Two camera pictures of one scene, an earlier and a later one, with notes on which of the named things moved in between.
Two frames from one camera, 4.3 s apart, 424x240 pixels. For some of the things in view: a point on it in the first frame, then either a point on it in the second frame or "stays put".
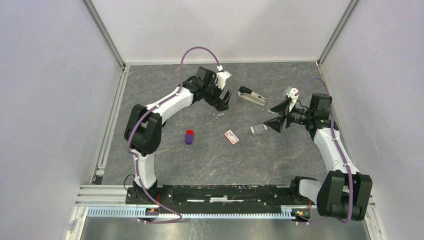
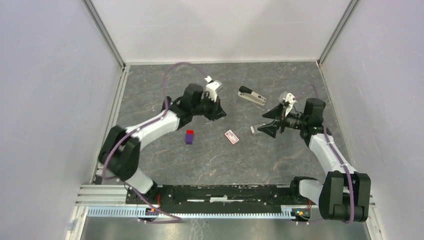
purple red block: x=189 y=137 stays put
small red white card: x=231 y=136 stays put
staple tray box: x=256 y=129 stays put
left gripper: x=220 y=105 → x=217 y=112
